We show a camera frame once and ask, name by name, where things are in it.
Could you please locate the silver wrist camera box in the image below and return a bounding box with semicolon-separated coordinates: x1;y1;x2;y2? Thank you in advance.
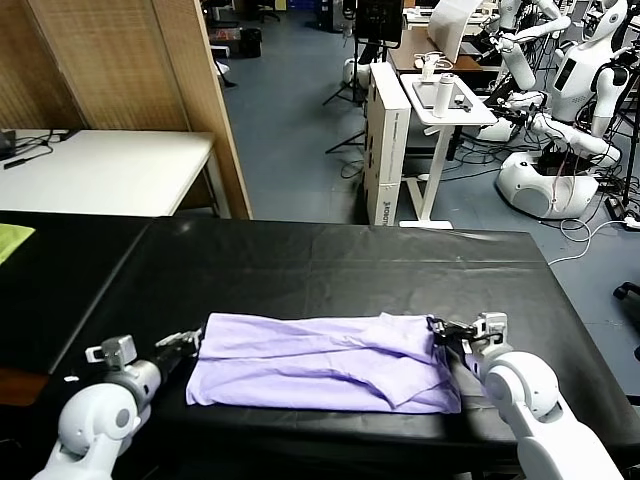
471;311;510;350
84;334;138;369

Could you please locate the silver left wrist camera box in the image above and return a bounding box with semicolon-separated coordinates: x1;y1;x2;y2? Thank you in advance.
84;334;138;369

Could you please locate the wooden folding screen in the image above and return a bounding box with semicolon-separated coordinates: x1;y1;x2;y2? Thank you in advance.
0;0;254;221

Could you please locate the black waste bin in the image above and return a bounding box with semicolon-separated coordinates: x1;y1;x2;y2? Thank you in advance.
238;28;263;60

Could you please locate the black office chair base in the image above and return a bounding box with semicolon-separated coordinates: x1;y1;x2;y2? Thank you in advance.
612;281;640;319

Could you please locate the brown wooden desk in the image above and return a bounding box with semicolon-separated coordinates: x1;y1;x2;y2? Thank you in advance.
386;27;502;77

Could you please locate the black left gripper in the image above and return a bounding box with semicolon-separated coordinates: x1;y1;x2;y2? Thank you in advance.
151;326;205;375

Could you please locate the yellow-green cloth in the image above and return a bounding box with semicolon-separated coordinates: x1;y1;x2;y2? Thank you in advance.
0;223;37;267

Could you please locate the small white desk gadget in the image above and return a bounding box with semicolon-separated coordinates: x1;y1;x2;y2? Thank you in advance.
413;52;449;84

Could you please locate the narrow black table cover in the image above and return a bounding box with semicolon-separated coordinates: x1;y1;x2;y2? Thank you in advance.
0;210;151;376

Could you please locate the black cable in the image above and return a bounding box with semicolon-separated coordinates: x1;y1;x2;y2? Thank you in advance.
0;128;82;162

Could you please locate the large black table cover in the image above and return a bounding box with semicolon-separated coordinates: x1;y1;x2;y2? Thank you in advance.
47;217;635;476

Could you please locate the white humanoid robot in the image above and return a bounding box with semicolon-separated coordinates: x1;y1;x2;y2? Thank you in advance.
493;0;632;222

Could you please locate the black tripod stand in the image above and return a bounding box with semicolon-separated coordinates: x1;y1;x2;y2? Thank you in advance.
321;37;370;108

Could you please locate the tall cardboard box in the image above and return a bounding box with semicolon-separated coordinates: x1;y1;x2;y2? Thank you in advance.
363;63;413;226

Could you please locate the grey tablet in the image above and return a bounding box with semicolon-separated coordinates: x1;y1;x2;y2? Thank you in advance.
411;80;469;112

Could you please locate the white height-adjustable desk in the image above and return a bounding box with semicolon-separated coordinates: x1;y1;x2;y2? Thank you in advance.
398;72;499;231

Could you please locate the white thermos bottle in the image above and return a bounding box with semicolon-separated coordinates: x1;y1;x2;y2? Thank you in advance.
431;72;458;120

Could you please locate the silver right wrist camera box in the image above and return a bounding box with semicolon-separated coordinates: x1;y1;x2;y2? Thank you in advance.
471;311;510;350

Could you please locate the white floor cable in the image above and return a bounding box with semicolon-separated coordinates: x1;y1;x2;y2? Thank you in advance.
546;217;627;267

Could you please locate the lavender t-shirt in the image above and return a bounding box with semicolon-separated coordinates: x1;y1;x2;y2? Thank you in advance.
184;312;463;416

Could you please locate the black monitor on stand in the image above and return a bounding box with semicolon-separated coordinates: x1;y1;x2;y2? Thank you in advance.
353;0;404;50

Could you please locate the slim black bar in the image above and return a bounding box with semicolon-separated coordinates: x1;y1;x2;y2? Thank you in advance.
3;149;55;173

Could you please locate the white rectangular table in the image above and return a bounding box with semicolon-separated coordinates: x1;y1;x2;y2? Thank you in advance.
0;129;232;220

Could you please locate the white curved panel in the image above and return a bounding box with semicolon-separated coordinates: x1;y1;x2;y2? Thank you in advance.
426;0;484;67

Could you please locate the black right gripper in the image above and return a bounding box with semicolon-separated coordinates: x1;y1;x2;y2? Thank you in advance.
426;315;482;377

